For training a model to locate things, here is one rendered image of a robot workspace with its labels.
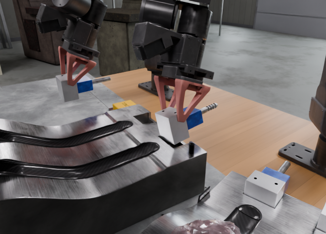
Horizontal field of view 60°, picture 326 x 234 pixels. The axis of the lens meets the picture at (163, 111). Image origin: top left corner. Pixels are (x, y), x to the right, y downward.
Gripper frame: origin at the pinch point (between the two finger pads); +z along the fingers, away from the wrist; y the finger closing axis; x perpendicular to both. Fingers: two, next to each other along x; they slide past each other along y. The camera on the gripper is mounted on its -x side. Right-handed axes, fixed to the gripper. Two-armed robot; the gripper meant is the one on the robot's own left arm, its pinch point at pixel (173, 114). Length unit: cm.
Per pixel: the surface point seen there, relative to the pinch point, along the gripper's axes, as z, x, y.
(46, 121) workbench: 12.5, -13.8, -41.3
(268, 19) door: -231, 568, -475
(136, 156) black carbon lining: 8.4, -6.2, 0.1
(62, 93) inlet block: 2.1, -14.5, -26.1
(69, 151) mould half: 10.5, -15.9, -6.9
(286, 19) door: -229, 574, -426
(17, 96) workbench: 10, -20, -67
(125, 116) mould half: 3.7, -2.9, -14.0
